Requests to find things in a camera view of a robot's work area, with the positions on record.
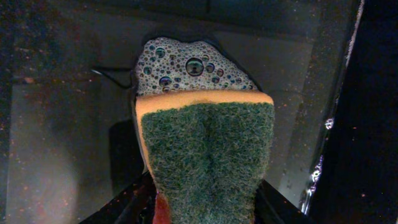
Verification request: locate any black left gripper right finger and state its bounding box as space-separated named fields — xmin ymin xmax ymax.
xmin=254 ymin=180 xmax=314 ymax=224

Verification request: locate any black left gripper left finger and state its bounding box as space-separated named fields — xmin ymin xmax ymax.
xmin=79 ymin=172 xmax=155 ymax=224

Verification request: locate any orange green sponge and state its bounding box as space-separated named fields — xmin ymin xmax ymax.
xmin=135 ymin=90 xmax=275 ymax=223

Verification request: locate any rectangular black tray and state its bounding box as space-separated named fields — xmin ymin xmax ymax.
xmin=0 ymin=0 xmax=398 ymax=224

